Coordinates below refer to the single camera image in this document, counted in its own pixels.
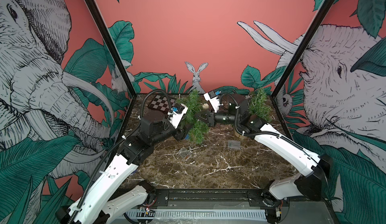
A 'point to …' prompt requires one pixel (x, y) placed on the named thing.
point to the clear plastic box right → (234, 144)
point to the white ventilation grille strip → (200, 214)
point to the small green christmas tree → (260, 104)
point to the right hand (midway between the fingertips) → (195, 114)
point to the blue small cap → (187, 137)
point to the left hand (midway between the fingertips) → (188, 117)
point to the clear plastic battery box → (184, 153)
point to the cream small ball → (205, 106)
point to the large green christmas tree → (194, 103)
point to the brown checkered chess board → (161, 103)
